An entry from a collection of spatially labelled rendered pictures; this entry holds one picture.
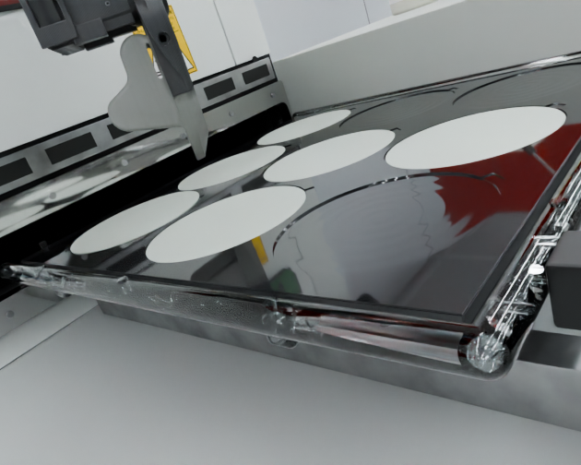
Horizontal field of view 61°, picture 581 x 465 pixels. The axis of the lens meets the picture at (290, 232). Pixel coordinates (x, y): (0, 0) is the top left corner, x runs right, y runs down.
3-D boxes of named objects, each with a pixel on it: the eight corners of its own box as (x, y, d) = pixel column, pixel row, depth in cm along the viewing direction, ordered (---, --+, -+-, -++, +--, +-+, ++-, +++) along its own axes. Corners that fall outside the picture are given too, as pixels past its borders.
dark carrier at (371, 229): (23, 268, 38) (19, 260, 37) (296, 121, 60) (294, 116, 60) (467, 332, 14) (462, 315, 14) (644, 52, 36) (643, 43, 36)
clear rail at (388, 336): (1, 283, 37) (-8, 267, 37) (18, 273, 38) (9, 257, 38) (509, 399, 12) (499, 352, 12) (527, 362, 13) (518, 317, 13)
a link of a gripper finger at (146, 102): (140, 181, 37) (83, 53, 33) (216, 152, 37) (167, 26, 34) (139, 188, 34) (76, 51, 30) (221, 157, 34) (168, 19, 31)
